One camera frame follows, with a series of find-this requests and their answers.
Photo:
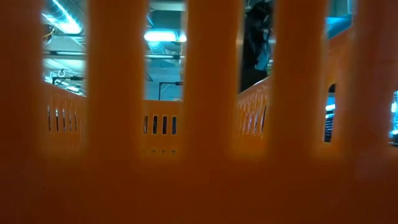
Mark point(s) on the bright ceiling lamp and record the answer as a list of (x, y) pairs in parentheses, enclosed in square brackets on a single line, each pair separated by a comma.
[(160, 36)]

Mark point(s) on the orange plastic basket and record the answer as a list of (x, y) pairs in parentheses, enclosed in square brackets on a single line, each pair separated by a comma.
[(199, 193)]

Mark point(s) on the black plastic basket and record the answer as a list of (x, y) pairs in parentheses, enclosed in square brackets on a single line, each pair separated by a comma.
[(329, 127)]

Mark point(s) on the black metal stand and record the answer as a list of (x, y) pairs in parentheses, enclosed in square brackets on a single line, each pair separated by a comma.
[(169, 82), (74, 78)]

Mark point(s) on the long ceiling strip light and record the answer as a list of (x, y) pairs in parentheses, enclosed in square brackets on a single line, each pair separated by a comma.
[(70, 26)]

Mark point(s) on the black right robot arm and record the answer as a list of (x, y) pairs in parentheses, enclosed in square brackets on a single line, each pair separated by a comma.
[(253, 31)]

